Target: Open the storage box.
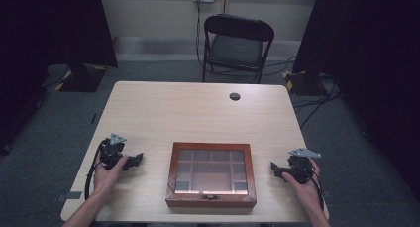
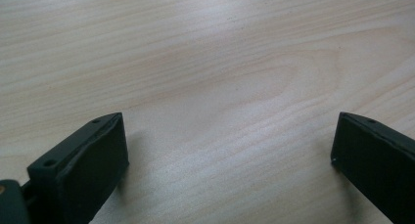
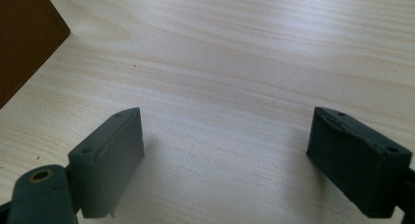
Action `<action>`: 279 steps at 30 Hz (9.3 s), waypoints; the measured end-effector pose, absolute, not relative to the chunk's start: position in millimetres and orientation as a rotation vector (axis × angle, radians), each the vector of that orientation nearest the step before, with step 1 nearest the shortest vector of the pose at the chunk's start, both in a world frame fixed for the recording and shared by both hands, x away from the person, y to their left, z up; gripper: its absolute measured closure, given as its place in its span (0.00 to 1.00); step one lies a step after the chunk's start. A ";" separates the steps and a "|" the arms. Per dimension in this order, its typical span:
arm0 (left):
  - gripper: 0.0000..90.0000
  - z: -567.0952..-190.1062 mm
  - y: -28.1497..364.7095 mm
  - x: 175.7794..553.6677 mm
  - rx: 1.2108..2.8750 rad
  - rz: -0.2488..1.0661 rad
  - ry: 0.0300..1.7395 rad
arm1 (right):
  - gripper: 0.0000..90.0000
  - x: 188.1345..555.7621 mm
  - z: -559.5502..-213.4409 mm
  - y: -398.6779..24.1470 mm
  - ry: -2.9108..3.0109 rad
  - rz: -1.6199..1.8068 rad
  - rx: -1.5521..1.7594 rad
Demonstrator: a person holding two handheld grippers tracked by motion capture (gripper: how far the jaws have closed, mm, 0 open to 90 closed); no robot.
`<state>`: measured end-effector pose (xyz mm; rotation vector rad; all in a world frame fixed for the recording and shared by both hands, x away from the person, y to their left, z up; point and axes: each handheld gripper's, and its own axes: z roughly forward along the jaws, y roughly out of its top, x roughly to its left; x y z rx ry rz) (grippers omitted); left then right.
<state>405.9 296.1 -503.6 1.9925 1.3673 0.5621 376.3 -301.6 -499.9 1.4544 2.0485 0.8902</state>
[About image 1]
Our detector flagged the grey floor tape strip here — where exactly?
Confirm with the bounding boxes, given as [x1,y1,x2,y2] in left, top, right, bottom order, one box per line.
[54,190,83,203]

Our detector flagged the black wall socket cable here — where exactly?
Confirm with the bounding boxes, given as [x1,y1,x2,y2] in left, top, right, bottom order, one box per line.
[194,0,204,68]

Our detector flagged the black folding chair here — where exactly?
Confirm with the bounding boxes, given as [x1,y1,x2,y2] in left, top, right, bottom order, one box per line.
[200,13,276,85]

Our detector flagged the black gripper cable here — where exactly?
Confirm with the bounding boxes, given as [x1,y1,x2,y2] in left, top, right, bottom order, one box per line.
[84,138,111,201]
[309,169,327,212]

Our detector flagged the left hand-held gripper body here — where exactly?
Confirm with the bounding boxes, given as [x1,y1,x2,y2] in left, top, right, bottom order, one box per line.
[98,132,128,170]

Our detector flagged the black floor cables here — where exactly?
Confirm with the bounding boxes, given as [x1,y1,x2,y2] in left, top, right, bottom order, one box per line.
[291,78,343,130]

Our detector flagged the person's right hand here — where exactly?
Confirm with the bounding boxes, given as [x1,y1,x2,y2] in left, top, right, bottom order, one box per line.
[281,158,323,206]

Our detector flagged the dark curtain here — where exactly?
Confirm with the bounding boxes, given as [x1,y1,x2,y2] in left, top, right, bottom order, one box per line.
[0,0,119,156]
[291,0,420,201]

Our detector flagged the black stand base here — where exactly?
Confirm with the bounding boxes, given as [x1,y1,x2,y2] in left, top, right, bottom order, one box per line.
[58,63,108,94]
[282,69,329,97]

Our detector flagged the wooden box with glass lid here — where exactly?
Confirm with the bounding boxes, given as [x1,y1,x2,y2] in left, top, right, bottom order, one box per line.
[164,141,258,209]

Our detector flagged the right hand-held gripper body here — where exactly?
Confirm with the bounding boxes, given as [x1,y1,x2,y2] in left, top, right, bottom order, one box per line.
[286,148,322,185]

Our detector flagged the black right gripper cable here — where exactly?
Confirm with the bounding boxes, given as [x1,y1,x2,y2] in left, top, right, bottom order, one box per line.
[309,169,327,212]

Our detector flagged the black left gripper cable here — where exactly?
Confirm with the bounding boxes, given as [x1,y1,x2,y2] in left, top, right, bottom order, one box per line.
[84,138,111,201]

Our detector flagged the person's left hand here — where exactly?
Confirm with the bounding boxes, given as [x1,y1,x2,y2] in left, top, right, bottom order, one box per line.
[92,153,130,197]

